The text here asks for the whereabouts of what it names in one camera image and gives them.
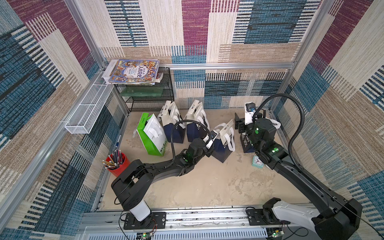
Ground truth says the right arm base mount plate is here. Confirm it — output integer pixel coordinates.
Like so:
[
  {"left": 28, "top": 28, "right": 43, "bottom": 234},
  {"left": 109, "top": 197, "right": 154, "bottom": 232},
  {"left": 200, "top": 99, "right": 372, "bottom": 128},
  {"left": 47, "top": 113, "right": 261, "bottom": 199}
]
[{"left": 246, "top": 198, "right": 291, "bottom": 226}]

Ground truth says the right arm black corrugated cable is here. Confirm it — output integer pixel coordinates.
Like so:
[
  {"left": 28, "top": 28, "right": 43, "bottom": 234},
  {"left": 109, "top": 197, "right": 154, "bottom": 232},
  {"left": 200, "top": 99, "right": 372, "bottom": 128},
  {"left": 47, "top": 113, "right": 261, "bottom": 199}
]
[{"left": 253, "top": 93, "right": 325, "bottom": 187}]

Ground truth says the teal small alarm clock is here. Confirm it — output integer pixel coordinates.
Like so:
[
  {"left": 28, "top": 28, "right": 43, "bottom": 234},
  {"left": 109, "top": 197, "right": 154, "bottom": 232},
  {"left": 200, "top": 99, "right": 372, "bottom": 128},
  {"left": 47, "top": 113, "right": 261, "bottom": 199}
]
[{"left": 252, "top": 156, "right": 264, "bottom": 169}]

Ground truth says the black wire mesh shelf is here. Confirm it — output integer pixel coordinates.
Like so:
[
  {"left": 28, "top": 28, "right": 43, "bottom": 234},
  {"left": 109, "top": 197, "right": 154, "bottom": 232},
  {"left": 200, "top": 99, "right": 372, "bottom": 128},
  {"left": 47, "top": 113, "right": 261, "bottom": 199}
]
[{"left": 115, "top": 67, "right": 175, "bottom": 112}]

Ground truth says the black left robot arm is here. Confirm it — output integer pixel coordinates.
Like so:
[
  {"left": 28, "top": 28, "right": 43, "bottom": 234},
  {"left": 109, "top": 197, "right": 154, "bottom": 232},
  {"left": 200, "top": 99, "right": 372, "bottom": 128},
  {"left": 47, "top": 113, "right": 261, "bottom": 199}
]
[{"left": 111, "top": 131, "right": 217, "bottom": 222}]

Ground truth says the red pencil cup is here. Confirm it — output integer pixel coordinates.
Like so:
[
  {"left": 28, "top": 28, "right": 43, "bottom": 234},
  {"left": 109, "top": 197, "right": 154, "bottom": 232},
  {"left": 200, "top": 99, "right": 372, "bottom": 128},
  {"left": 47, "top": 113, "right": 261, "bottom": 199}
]
[{"left": 102, "top": 150, "right": 131, "bottom": 177}]

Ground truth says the green white takeout bag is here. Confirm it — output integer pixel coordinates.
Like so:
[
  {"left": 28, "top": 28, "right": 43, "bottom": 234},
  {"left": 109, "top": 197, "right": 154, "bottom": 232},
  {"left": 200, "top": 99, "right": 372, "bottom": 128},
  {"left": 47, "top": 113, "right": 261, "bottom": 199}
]
[{"left": 134, "top": 113, "right": 168, "bottom": 157}]

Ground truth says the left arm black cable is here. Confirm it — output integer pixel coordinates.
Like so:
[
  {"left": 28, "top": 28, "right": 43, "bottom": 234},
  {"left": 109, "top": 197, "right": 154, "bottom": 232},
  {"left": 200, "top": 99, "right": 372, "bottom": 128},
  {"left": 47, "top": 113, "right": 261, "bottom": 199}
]
[{"left": 170, "top": 119, "right": 214, "bottom": 163}]

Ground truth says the white wire mesh basket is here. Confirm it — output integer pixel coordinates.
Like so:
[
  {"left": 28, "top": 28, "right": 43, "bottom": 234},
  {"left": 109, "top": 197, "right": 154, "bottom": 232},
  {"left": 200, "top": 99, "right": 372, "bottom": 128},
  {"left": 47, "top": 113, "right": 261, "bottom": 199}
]
[{"left": 65, "top": 84, "right": 114, "bottom": 134}]

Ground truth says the navy white takeout bag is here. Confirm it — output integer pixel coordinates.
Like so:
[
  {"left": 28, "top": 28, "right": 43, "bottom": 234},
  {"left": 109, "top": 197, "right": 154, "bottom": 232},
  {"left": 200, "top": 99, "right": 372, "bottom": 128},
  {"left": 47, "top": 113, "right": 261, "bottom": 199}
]
[
  {"left": 157, "top": 100, "right": 186, "bottom": 144},
  {"left": 183, "top": 99, "right": 211, "bottom": 143},
  {"left": 239, "top": 118, "right": 281, "bottom": 152},
  {"left": 212, "top": 120, "right": 236, "bottom": 163}
]

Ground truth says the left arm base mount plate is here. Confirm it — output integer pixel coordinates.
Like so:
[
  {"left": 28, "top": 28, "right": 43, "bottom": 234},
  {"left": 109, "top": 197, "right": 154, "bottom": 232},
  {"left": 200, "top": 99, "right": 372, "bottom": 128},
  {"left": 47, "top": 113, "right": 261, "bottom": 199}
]
[{"left": 123, "top": 212, "right": 167, "bottom": 230}]

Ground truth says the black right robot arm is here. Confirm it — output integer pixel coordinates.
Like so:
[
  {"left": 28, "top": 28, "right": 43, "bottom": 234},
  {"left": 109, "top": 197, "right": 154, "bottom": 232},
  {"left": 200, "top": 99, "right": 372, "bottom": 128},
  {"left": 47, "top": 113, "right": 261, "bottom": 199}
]
[{"left": 235, "top": 102, "right": 363, "bottom": 240}]

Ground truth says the green folder on shelf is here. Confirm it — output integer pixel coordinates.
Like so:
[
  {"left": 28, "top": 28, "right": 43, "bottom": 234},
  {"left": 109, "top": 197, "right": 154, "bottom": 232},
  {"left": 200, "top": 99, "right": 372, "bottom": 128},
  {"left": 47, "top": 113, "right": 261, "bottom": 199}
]
[{"left": 120, "top": 87, "right": 163, "bottom": 97}]

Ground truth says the colourful picture book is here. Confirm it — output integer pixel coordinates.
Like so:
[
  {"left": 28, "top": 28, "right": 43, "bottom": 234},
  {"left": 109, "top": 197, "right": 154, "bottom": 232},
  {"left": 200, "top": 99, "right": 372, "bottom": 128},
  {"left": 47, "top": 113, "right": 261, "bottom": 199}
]
[{"left": 102, "top": 59, "right": 164, "bottom": 85}]

